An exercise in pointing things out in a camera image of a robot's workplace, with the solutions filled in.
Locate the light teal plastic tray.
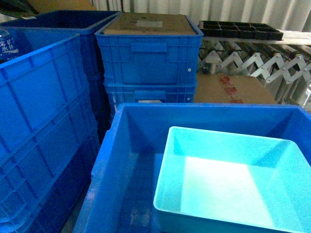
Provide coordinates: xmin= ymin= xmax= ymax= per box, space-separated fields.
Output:
xmin=154 ymin=126 xmax=311 ymax=233

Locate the black compartment tray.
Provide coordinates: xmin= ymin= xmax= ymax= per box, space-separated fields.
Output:
xmin=198 ymin=20 xmax=284 ymax=41

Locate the cardboard box red print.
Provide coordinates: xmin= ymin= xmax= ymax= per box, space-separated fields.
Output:
xmin=194 ymin=74 xmax=276 ymax=104

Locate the brown cardboard sheet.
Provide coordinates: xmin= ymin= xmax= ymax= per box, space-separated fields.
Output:
xmin=104 ymin=13 xmax=195 ymax=35

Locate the large water jug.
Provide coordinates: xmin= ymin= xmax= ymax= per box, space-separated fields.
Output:
xmin=0 ymin=28 xmax=20 ymax=64

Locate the blue crate stack left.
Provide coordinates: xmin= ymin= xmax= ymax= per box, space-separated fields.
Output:
xmin=0 ymin=29 xmax=99 ymax=233

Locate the large blue crate under tray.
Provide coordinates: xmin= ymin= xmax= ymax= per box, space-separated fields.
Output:
xmin=74 ymin=103 xmax=311 ymax=233

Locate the expandable roller conveyor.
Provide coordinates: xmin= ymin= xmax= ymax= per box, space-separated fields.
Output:
xmin=198 ymin=38 xmax=311 ymax=111

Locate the blue crate with cardboard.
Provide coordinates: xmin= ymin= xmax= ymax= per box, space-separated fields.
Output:
xmin=95 ymin=14 xmax=203 ymax=85

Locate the blue crate below cardboard crate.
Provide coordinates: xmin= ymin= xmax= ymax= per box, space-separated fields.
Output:
xmin=104 ymin=82 xmax=197 ymax=115

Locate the dark blue crate rear left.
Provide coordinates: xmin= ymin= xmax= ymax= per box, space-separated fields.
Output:
xmin=0 ymin=10 xmax=122 ymax=136

